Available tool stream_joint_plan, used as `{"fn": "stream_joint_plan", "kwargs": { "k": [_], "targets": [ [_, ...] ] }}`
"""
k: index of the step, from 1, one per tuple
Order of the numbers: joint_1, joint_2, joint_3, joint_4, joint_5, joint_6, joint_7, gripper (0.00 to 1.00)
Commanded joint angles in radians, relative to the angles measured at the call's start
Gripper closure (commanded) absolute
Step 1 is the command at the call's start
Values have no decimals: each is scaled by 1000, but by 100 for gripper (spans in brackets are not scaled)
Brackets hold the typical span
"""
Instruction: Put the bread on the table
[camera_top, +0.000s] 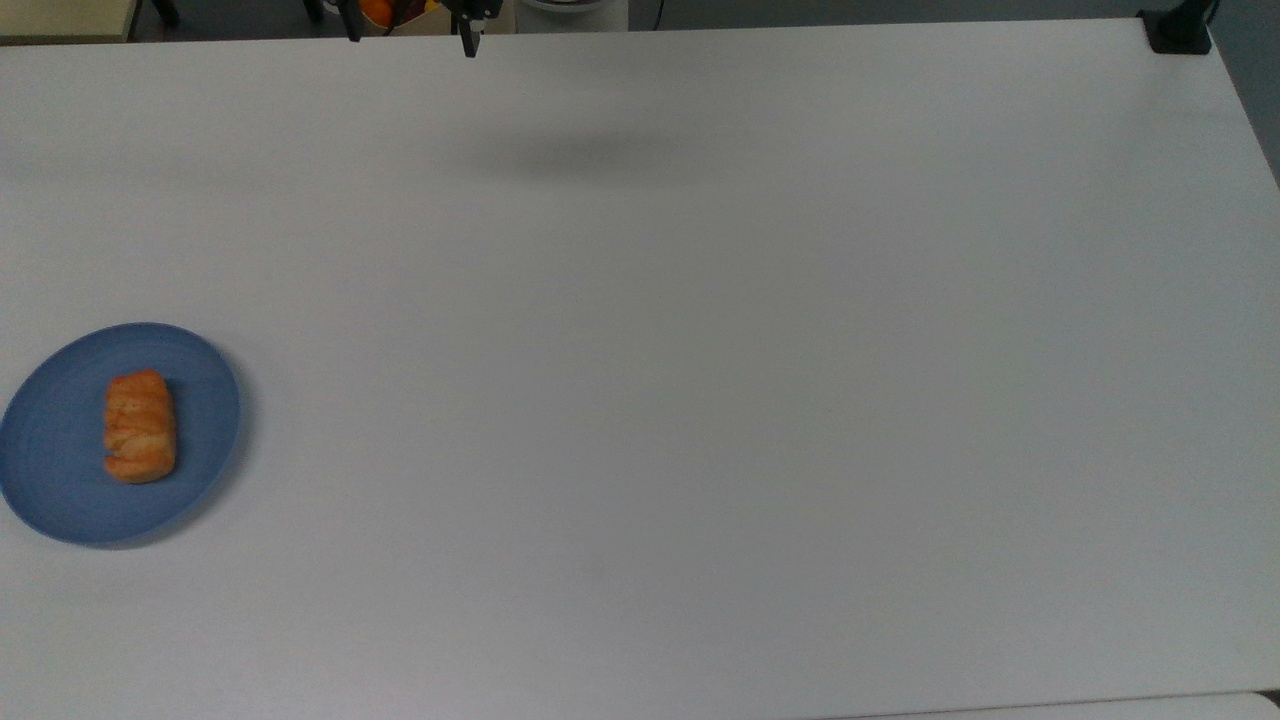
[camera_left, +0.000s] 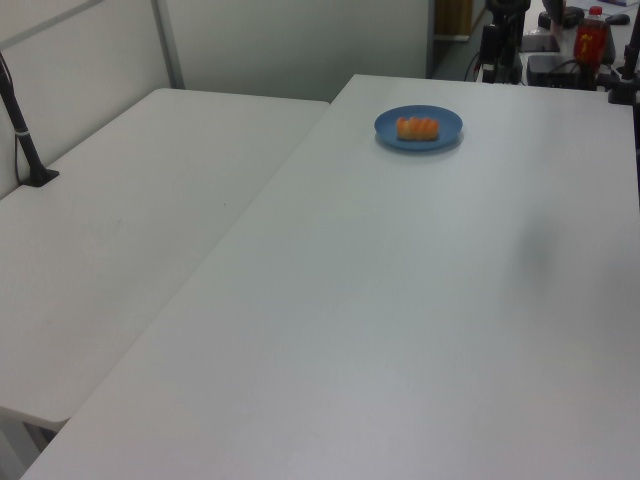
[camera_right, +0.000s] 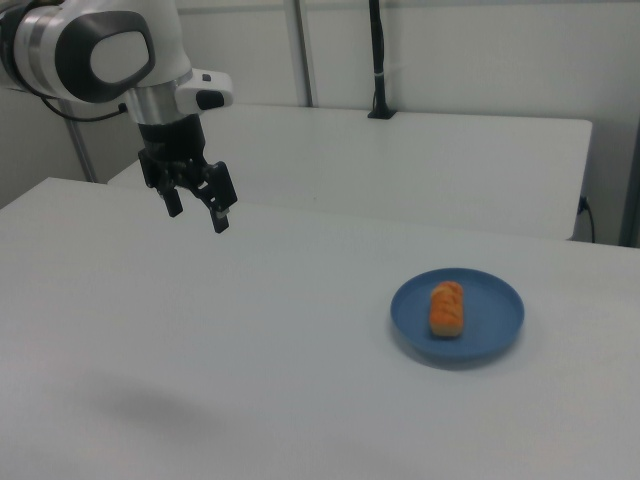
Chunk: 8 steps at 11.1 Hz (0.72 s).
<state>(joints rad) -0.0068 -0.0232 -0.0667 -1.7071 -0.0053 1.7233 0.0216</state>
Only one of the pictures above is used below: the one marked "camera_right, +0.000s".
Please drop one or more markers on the grey partition post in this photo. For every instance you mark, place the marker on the grey partition post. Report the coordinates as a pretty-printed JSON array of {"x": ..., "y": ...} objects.
[
  {"x": 305, "y": 50},
  {"x": 82, "y": 145}
]

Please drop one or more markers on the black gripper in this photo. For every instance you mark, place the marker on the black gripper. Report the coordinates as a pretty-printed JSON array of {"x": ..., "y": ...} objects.
[{"x": 170, "y": 140}]

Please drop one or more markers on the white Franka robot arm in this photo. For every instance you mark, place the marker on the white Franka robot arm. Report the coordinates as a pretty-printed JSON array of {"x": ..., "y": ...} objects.
[{"x": 120, "y": 55}]

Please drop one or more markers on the blue round plate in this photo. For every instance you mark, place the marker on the blue round plate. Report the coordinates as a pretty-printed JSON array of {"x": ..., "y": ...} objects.
[{"x": 490, "y": 320}]

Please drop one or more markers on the orange bread loaf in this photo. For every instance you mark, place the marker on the orange bread loaf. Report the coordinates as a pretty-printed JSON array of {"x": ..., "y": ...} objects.
[{"x": 446, "y": 310}]

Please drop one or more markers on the black camera pole with base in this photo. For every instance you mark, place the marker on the black camera pole with base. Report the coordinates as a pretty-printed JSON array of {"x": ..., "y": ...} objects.
[{"x": 378, "y": 60}]

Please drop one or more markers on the white side table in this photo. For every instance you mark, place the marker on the white side table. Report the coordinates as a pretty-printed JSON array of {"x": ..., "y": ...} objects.
[{"x": 400, "y": 160}]

